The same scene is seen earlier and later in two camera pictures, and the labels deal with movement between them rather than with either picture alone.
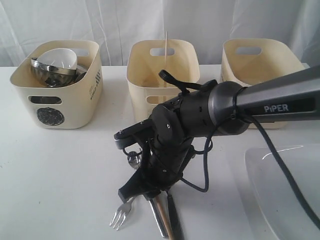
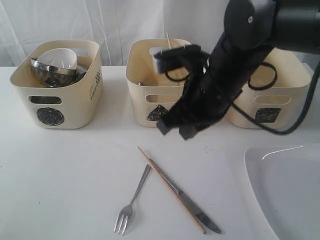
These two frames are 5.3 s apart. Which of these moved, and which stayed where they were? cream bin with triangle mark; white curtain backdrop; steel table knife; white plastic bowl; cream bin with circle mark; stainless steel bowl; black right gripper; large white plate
Moved: black right gripper; steel table knife
Stayed: white plastic bowl; large white plate; stainless steel bowl; white curtain backdrop; cream bin with triangle mark; cream bin with circle mark
